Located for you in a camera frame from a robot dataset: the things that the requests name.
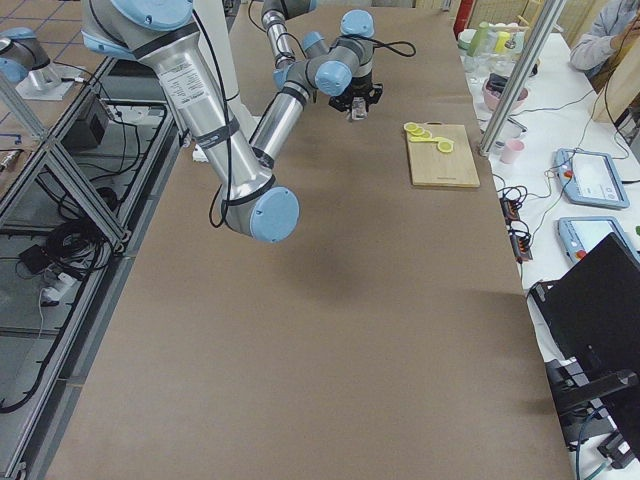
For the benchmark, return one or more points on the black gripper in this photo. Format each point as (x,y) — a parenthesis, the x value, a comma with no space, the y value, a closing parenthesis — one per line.
(358,85)

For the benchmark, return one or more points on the clear glass shaker cup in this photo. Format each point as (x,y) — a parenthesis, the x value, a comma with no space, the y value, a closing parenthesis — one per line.
(358,109)

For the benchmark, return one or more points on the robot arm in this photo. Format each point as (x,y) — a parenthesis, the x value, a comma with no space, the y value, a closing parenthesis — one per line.
(274,14)
(192,61)

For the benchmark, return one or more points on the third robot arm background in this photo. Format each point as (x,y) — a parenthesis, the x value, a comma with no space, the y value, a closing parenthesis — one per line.
(26,65)

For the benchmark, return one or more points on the pink cup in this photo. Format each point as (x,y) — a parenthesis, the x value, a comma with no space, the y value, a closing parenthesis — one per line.
(512,150)

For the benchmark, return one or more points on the yellow plastic knife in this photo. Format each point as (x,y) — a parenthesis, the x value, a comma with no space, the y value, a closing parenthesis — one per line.
(422,139)

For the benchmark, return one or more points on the lemon slice top pair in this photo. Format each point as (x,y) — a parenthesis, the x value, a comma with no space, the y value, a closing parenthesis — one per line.
(445,146)

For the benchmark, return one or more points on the wooden cutting board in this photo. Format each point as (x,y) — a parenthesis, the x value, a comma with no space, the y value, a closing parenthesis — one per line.
(431,168)

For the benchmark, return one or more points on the green bottle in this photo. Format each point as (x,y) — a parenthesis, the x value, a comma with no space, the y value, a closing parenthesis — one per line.
(479,39)

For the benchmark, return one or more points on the black power strip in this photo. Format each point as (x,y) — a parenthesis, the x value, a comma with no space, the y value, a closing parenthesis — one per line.
(518,231)

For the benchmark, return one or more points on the far teach pendant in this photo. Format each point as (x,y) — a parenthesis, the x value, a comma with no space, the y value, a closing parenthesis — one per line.
(590,179)

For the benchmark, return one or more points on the teach pendant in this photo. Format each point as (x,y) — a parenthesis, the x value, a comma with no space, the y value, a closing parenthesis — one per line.
(579,235)
(590,179)

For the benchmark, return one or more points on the near teach pendant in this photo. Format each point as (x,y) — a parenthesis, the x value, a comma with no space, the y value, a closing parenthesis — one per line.
(579,235)

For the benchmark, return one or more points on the person in grey jacket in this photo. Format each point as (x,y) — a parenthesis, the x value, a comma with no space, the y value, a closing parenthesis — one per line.
(612,34)

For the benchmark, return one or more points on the black laptop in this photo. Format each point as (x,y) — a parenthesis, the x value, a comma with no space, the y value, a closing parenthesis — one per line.
(592,313)

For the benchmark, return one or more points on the aluminium frame post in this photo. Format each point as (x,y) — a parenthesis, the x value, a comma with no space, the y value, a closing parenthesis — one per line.
(549,14)

